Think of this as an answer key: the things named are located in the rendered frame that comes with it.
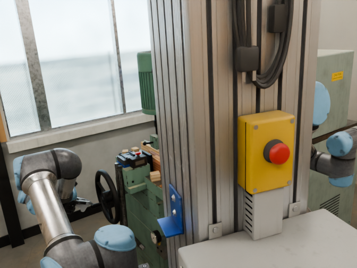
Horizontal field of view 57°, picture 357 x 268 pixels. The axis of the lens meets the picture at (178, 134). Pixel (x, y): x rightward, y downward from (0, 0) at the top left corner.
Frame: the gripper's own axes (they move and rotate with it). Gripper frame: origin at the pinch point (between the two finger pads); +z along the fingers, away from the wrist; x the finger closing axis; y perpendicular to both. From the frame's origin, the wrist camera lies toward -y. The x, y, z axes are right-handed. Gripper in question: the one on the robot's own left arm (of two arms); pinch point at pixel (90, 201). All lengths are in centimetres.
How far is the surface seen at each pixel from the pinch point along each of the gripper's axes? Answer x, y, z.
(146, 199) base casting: 18.9, -11.1, 21.0
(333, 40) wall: -35, -183, 202
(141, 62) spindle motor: 16, -76, -5
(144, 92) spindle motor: 16, -63, 2
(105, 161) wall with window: -119, -5, 53
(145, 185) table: 21.6, -19.0, 16.3
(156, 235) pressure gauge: 37.6, 0.4, 20.9
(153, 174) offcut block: 27.3, -26.2, 14.9
